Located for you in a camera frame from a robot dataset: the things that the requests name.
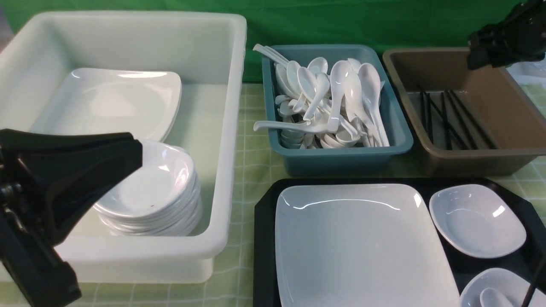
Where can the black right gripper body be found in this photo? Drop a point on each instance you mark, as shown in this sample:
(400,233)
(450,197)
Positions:
(520,37)

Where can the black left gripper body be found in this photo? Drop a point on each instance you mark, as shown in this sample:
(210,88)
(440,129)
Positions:
(48,184)

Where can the small white bowl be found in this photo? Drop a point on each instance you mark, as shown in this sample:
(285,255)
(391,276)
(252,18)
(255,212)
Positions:
(476,221)

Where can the white bowl with spoon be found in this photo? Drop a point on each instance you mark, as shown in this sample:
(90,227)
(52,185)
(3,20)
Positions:
(508,283)

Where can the black chopstick gold band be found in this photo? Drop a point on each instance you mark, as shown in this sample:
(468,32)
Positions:
(534,282)

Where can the white ceramic soup spoon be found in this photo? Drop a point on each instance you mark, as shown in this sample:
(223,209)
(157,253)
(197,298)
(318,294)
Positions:
(491,297)

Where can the large white square plate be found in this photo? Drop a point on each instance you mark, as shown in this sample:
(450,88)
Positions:
(359,245)

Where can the brown plastic bin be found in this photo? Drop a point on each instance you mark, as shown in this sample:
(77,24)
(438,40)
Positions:
(492,95)

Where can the black chopsticks in bin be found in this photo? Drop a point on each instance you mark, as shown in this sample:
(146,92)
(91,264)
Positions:
(449,123)

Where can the stack of white bowls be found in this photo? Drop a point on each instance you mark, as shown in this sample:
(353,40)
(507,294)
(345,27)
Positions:
(160,199)

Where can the stacked white square plates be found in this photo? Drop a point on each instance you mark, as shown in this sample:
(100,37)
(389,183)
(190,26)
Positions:
(98,101)

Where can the green backdrop cloth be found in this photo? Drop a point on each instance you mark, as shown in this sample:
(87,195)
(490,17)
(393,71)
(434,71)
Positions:
(380,24)

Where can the teal plastic bin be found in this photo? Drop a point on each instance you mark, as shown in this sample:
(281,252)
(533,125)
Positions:
(345,161)

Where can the large white plastic tub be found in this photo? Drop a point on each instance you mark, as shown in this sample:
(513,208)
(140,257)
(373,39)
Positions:
(206,50)

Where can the pile of white spoons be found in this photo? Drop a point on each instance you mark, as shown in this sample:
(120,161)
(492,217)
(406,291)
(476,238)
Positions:
(336,107)

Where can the green checkered tablecloth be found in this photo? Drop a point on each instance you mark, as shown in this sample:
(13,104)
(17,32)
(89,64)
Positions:
(256,168)

